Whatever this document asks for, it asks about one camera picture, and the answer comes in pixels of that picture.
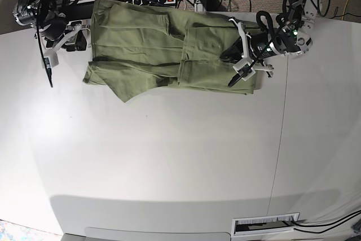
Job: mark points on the white cable grommet tray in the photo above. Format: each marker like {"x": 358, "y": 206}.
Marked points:
{"x": 266, "y": 225}

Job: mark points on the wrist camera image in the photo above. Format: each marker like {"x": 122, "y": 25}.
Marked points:
{"x": 50, "y": 59}
{"x": 244, "y": 70}

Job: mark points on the black power strip red switch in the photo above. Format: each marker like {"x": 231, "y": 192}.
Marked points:
{"x": 153, "y": 2}

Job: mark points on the green T-shirt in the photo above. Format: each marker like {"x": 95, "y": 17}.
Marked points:
{"x": 139, "y": 48}

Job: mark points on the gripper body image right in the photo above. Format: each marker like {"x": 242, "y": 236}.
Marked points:
{"x": 246, "y": 47}

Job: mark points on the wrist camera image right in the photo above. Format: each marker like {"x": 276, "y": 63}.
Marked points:
{"x": 244, "y": 70}

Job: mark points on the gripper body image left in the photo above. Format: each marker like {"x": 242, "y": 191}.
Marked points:
{"x": 70, "y": 31}

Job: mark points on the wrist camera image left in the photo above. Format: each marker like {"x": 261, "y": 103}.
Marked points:
{"x": 50, "y": 59}

